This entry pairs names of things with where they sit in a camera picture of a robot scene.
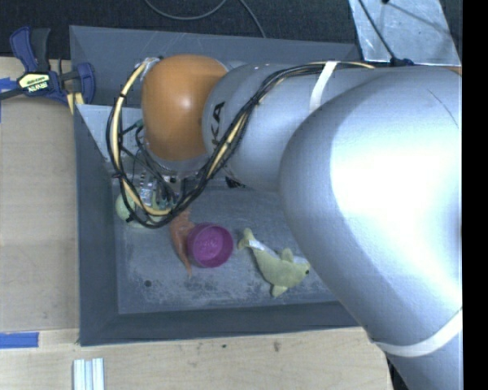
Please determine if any pale wood flat board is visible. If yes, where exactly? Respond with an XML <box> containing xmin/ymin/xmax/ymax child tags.
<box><xmin>0</xmin><ymin>58</ymin><xmax>81</xmax><ymax>333</ymax></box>

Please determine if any orange toy carrot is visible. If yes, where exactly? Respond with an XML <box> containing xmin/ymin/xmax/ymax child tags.
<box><xmin>169</xmin><ymin>209</ymin><xmax>197</xmax><ymax>280</ymax></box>

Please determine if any pale green ball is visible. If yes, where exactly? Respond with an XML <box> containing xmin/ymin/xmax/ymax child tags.
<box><xmin>114</xmin><ymin>192</ymin><xmax>148</xmax><ymax>229</ymax></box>

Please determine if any purple plastic cup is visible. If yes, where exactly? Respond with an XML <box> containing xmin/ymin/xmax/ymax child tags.
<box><xmin>185</xmin><ymin>222</ymin><xmax>234</xmax><ymax>269</ymax></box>

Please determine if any green toy dolphin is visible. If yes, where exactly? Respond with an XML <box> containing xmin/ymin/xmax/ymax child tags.
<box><xmin>237</xmin><ymin>227</ymin><xmax>312</xmax><ymax>299</ymax></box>

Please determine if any grey metal bin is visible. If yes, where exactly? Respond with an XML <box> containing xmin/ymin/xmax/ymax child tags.
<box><xmin>68</xmin><ymin>24</ymin><xmax>369</xmax><ymax>347</ymax></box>

